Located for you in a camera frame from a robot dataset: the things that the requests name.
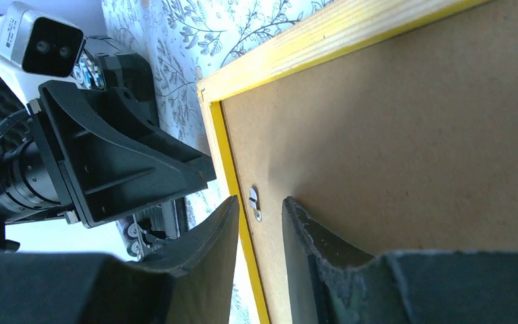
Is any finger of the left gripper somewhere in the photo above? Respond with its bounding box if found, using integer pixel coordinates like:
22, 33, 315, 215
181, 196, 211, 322
82, 36, 159, 126

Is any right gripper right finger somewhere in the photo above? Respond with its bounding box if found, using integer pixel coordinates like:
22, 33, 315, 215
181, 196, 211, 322
282, 197, 518, 323

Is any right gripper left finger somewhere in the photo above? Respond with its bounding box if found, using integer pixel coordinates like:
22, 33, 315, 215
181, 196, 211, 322
0, 196, 239, 323

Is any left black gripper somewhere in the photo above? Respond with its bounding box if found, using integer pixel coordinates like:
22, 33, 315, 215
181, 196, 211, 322
0, 80, 216, 250

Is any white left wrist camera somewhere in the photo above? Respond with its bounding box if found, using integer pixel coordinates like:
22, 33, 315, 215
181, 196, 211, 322
0, 1, 86, 105

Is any black poker chip case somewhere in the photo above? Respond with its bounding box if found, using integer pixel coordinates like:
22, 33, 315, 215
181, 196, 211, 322
0, 38, 191, 263

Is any floral patterned table mat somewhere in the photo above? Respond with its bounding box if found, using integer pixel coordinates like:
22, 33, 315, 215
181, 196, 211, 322
101, 0, 336, 324

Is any yellow wooden picture frame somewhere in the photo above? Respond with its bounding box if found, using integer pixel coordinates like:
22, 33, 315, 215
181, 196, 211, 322
198, 1, 478, 323

